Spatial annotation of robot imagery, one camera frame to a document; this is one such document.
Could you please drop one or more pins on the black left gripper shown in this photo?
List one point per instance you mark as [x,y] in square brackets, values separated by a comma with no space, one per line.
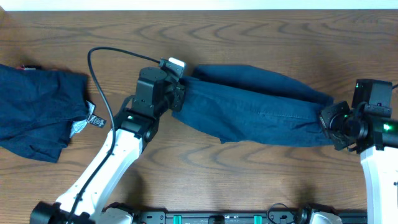
[179,94]

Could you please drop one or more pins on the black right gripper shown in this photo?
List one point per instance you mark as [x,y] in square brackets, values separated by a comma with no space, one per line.
[326,116]

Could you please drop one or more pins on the blue denim shorts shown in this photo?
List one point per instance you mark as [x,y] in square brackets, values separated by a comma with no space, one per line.
[244,103]

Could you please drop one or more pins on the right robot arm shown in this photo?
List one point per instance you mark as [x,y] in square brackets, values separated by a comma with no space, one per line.
[378,154]

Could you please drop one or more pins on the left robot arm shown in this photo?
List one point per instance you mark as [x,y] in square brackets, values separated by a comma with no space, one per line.
[136,124]

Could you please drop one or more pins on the black clothing label tag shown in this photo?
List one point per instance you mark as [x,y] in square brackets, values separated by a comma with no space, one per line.
[96,121]

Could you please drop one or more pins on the dark navy folded garment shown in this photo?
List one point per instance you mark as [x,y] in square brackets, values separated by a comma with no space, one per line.
[38,109]

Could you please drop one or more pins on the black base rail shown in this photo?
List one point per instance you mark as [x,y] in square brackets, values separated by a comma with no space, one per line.
[154,217]

